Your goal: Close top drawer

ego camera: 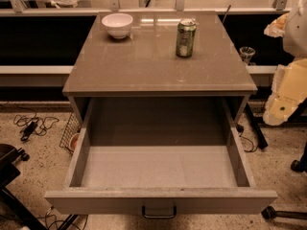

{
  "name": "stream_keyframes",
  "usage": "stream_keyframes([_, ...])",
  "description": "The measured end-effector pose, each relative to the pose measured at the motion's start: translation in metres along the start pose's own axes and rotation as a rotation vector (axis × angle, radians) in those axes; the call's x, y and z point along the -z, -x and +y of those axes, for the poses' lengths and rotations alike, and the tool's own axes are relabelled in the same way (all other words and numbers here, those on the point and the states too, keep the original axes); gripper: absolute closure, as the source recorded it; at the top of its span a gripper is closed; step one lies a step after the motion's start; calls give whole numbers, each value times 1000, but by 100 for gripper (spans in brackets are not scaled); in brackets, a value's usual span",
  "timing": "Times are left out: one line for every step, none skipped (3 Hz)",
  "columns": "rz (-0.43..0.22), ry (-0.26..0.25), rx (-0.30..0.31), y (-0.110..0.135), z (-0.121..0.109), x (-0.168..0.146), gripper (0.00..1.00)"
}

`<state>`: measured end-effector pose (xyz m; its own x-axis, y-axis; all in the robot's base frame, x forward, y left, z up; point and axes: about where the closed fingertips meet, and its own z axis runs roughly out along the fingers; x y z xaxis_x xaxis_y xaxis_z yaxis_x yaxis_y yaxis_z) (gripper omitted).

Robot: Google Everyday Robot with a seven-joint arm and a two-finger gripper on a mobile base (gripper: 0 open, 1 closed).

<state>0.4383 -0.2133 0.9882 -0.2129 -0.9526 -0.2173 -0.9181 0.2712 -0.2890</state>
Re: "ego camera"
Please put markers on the black chair caster leg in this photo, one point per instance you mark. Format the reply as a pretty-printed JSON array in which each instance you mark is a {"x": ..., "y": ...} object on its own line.
[{"x": 271, "y": 213}]

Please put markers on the wire mesh basket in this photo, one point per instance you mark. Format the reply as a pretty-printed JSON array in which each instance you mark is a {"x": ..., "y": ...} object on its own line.
[{"x": 72, "y": 128}]

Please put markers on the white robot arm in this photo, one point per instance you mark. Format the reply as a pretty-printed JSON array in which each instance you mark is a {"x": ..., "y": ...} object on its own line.
[{"x": 293, "y": 28}]

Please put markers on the white ceramic bowl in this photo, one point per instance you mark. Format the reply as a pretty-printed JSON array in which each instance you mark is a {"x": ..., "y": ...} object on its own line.
[{"x": 118, "y": 25}]

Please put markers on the grey cabinet with glossy top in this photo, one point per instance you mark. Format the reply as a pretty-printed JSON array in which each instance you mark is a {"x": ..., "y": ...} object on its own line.
[{"x": 145, "y": 63}]

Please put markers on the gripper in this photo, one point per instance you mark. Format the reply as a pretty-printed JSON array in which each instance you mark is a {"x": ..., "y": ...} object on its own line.
[{"x": 295, "y": 33}]

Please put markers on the clear glass cup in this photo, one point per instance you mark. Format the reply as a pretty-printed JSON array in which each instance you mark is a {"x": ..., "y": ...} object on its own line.
[{"x": 246, "y": 53}]

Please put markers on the green soda can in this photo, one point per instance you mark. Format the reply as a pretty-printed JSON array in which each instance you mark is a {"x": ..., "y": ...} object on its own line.
[{"x": 186, "y": 30}]

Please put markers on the black floor stand with cables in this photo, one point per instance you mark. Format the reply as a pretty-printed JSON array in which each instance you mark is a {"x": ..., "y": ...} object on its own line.
[{"x": 51, "y": 221}]

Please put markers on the black power adapter with cable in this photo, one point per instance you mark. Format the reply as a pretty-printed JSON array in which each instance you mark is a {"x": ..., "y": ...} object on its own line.
[{"x": 31, "y": 123}]

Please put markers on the grey top drawer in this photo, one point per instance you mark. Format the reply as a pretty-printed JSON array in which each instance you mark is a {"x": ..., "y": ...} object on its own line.
[{"x": 159, "y": 153}]

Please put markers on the black metal drawer handle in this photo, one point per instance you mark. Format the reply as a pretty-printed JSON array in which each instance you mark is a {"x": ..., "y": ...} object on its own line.
[{"x": 158, "y": 214}]

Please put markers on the black table leg bar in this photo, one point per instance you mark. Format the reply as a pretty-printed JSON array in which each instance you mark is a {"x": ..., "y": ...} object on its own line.
[{"x": 262, "y": 143}]

